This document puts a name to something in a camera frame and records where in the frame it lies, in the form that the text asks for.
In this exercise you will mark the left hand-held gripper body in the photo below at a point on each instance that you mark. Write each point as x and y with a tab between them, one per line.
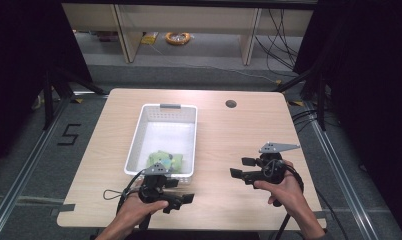
154	193

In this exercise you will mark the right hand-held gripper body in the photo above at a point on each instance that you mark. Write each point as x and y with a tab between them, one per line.
267	170

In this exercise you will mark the green fluffy glove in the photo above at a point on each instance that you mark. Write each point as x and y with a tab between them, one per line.
176	161

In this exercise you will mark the white perforated plastic basket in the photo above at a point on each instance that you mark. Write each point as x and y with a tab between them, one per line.
169	133

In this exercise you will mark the person's left hand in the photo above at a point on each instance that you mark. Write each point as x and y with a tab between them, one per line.
139	210

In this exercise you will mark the person's right hand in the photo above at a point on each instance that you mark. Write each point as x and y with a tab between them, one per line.
285	191

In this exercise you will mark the black metal stand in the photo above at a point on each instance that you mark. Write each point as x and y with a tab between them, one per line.
50	100
320	100

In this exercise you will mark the black curtain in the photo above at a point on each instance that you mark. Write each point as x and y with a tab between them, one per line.
25	50
365	83

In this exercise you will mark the yellow packet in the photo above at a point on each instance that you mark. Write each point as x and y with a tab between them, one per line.
149	38

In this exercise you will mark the beige wooden shelf unit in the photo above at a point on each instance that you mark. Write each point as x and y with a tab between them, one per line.
189	20

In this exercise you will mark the metal floor rail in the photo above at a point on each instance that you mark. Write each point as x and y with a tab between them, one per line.
342	180
25	170

